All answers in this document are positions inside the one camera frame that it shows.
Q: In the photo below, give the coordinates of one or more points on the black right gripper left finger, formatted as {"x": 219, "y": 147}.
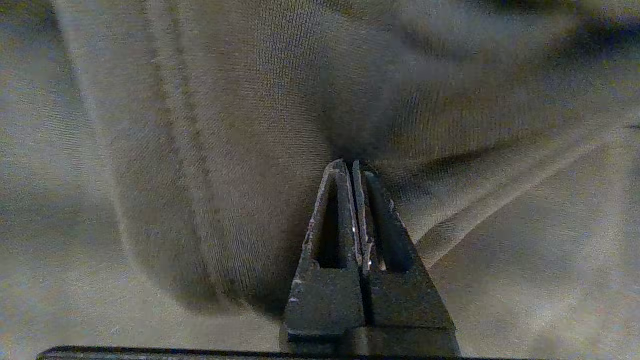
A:
{"x": 325, "y": 300}

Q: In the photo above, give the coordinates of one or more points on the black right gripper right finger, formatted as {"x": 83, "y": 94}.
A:
{"x": 405, "y": 300}

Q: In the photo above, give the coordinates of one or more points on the black zip hoodie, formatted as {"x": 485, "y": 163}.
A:
{"x": 150, "y": 150}

